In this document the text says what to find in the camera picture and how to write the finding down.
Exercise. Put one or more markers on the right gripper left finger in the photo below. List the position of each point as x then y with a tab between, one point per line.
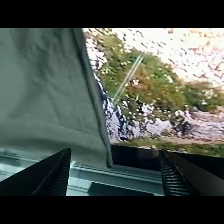
43	178

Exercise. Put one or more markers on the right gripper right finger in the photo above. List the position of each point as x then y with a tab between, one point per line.
186	176

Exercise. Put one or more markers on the grey-green garment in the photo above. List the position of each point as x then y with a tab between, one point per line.
43	90

